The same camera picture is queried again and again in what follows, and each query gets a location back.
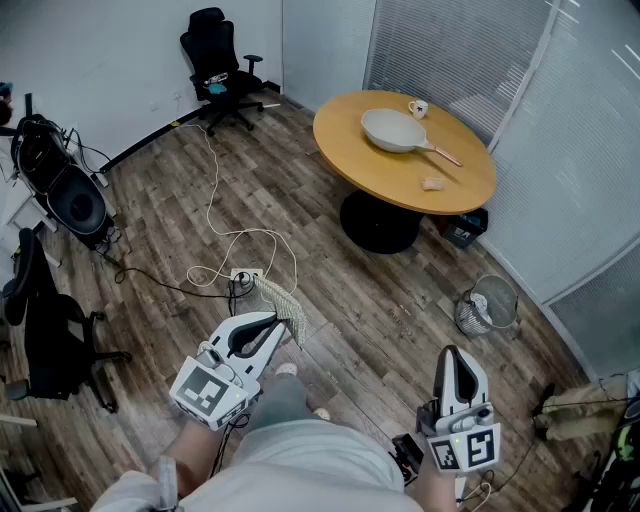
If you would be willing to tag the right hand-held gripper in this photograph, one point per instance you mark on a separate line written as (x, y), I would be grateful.
(465, 445)

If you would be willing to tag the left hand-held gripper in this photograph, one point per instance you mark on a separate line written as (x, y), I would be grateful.
(205, 390)

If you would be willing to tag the person's left forearm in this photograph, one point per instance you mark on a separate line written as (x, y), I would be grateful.
(195, 450)

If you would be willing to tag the person's right forearm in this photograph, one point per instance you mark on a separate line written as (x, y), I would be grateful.
(435, 487)

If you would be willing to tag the white shoe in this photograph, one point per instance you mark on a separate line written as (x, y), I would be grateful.
(321, 414)
(286, 369)

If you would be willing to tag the white power strip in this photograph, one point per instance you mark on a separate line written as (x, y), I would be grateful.
(247, 274)

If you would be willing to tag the crumpled white paper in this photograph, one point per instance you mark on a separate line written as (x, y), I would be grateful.
(481, 305)

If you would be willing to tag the black waist-mounted device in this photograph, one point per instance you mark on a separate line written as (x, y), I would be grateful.
(407, 457)

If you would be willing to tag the person's white shirt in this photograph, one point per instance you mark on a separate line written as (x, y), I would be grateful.
(300, 470)

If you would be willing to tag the black storage box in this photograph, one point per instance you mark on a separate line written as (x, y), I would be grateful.
(465, 230)

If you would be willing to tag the black and green shoe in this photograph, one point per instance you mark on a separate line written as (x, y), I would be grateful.
(625, 440)

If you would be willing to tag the black low office chair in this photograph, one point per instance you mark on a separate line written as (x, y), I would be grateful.
(45, 320)

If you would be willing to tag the beige sponge block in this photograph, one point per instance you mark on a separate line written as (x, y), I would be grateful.
(434, 184)

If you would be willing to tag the round wooden table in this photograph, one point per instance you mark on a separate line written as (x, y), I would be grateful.
(350, 165)

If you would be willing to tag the black round padded seat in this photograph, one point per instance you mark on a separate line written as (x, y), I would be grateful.
(70, 195)

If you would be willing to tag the teal object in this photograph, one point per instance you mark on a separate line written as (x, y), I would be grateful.
(217, 88)

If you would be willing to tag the clear plastic bottle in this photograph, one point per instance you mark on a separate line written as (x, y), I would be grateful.
(216, 78)

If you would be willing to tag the white mug with star print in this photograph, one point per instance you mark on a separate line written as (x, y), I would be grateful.
(419, 110)

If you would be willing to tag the black high-back office chair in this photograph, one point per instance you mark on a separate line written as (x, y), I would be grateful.
(215, 45)

